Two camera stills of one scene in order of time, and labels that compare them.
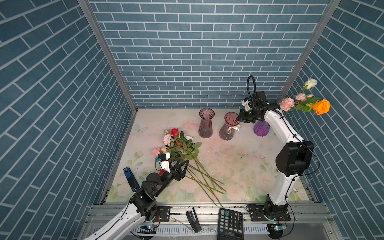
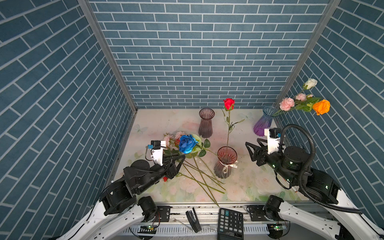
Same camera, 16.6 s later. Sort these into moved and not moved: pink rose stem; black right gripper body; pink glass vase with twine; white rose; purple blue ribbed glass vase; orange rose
Moved: black right gripper body; pink glass vase with twine
Not moved: orange rose; purple blue ribbed glass vase; white rose; pink rose stem
